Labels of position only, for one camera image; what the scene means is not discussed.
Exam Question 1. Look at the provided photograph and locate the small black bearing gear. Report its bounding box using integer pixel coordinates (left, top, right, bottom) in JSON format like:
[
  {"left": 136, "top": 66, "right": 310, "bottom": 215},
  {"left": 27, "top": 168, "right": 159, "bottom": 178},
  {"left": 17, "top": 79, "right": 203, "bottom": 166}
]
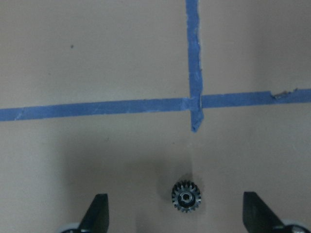
[{"left": 171, "top": 180, "right": 201, "bottom": 213}]

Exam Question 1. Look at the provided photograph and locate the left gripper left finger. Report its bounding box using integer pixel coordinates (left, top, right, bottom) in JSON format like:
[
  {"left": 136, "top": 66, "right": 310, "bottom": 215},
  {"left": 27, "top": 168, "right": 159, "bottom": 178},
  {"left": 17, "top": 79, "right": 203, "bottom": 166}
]
[{"left": 78, "top": 194, "right": 109, "bottom": 233}]

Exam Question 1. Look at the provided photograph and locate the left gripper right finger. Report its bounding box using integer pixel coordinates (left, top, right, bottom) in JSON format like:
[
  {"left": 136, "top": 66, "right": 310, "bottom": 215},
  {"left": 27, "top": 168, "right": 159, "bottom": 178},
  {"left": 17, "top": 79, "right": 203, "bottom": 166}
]
[{"left": 243, "top": 192, "right": 288, "bottom": 233}]

